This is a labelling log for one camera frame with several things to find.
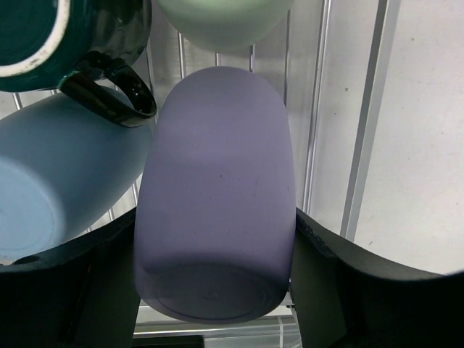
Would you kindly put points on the dark green mug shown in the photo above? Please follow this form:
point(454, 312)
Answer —
point(85, 49)

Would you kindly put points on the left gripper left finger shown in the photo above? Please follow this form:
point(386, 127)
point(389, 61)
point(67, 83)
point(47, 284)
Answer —
point(78, 294)

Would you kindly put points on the blue cup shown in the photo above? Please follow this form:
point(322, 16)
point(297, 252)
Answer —
point(62, 168)

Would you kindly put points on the light green cup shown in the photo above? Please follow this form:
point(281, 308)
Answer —
point(224, 26)

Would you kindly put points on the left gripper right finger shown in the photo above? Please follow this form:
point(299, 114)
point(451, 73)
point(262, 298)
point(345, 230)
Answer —
point(346, 296)

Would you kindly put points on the white wire dish rack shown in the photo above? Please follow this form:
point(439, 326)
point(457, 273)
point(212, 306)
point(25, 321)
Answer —
point(328, 60)

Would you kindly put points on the lilac cup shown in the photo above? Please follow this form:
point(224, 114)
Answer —
point(216, 215)

